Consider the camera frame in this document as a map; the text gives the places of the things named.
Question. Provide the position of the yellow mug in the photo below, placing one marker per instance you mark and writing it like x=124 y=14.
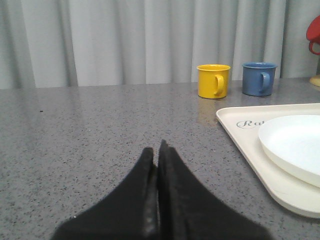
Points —
x=213 y=80

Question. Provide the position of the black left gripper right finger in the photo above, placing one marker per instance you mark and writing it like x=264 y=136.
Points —
x=189 y=211

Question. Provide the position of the cream rabbit serving tray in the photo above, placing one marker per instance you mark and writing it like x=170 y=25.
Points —
x=242 y=125

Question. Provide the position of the white round plate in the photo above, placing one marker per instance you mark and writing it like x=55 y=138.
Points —
x=292 y=142

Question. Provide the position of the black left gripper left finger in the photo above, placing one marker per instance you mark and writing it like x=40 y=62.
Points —
x=129 y=212

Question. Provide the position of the red mug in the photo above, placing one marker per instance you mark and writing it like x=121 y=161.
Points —
x=313 y=35

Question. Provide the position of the wooden mug tree stand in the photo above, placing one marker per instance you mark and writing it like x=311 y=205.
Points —
x=315 y=80

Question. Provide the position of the grey curtain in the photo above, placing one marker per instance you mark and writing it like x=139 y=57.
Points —
x=59 y=43

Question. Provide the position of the blue mug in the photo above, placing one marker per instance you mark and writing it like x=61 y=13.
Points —
x=258 y=78

